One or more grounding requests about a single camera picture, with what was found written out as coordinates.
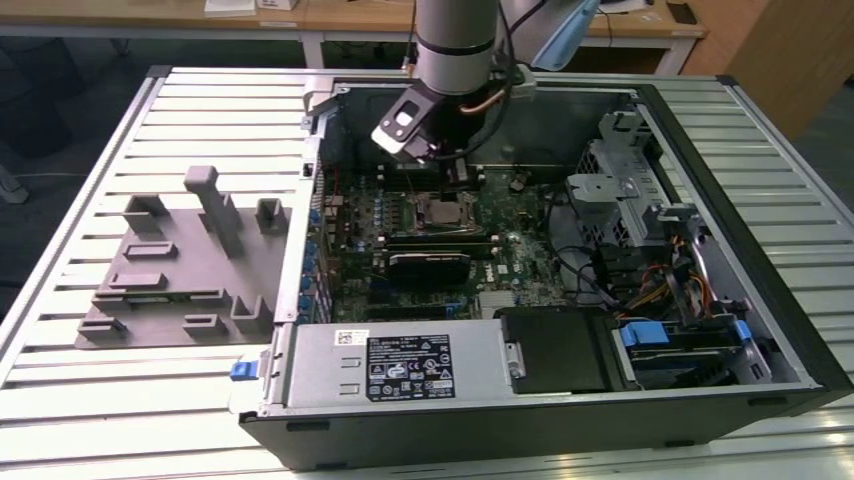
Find silver CPU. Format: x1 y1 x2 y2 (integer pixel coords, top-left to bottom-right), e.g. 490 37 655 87
425 200 468 227

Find metal socket cover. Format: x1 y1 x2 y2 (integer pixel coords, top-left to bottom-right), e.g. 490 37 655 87
413 192 478 235

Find CPU socket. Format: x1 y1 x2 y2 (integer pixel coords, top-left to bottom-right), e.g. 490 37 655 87
412 191 482 236

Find black RAM slot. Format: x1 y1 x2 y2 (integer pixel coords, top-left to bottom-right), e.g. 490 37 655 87
384 168 482 181
384 244 492 257
384 232 489 246

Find silver drive cage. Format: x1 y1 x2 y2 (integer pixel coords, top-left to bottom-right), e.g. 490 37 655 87
562 110 675 249

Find black expansion card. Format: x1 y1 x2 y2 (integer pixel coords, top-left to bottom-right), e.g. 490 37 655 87
384 251 472 287

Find green motherboard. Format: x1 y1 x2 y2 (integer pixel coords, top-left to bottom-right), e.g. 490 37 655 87
318 167 581 324

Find silver heat sink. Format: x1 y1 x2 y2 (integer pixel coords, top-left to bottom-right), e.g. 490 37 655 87
476 292 518 312

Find white paper stack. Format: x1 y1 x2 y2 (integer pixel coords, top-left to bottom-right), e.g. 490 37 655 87
202 0 256 16

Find black plastic shroud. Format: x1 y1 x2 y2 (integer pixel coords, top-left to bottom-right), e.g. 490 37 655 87
496 307 619 395

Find blue disk carrier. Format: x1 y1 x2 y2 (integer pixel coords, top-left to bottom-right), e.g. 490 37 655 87
616 322 672 347

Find grey parts rack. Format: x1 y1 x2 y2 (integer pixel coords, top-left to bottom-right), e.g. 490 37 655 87
73 164 294 351

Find silver power supply unit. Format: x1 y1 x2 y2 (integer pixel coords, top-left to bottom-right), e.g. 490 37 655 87
262 319 518 416

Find wooden cabinet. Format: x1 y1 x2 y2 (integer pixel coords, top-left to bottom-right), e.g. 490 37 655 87
679 0 854 142

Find wooden desk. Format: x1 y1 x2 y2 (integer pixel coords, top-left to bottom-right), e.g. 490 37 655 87
0 0 708 71

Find green RAM stick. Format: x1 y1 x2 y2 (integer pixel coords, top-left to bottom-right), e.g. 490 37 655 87
118 293 221 305

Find black disk drive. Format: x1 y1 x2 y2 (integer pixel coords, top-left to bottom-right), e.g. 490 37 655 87
629 344 743 390

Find black PC case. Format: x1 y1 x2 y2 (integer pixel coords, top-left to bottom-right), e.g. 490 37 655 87
229 74 854 474

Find black office chair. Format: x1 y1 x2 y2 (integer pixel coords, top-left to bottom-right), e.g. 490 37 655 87
0 37 89 162

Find pale chair base leg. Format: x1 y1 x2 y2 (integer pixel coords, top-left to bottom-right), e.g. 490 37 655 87
0 159 31 204

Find copper coloured cable plug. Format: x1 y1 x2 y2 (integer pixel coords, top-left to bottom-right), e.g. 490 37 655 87
458 91 502 117

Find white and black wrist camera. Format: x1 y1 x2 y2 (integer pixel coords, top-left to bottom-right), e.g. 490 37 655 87
370 84 446 162

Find yellow wire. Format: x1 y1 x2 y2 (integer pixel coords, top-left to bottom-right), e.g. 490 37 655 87
613 293 660 318

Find orange flat wire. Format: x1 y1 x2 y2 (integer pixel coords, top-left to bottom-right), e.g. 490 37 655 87
685 269 709 312

